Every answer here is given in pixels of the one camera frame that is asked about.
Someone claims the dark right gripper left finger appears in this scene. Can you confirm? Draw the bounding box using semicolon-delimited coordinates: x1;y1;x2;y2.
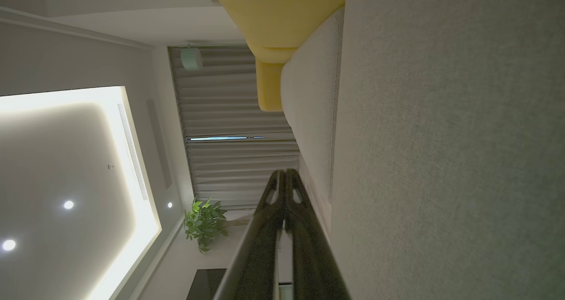
214;169;286;300

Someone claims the grey fabric sofa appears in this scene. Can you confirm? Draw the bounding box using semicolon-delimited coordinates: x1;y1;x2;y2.
329;0;565;300

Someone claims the yellow cushion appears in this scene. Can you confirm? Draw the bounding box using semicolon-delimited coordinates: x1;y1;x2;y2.
207;0;347;112

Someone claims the black screen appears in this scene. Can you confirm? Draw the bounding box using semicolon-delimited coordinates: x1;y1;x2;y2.
186;268;227;300

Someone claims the grey pleated curtain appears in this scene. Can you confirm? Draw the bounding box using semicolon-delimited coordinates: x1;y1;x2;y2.
169;45;301;210

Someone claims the green potted plant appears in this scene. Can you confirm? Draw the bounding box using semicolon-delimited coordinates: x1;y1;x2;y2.
184;197;229;254

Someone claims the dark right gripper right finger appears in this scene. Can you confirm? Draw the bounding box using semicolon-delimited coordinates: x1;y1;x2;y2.
285;169;352;300

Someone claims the pale green round lamp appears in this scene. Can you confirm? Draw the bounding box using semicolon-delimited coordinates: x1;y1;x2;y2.
180;44;203;71

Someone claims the light grey sofa cushion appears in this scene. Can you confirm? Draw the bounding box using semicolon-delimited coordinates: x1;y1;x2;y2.
280;7;345;248

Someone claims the long ceiling air vent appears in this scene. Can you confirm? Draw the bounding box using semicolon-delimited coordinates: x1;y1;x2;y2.
117;103;150;202

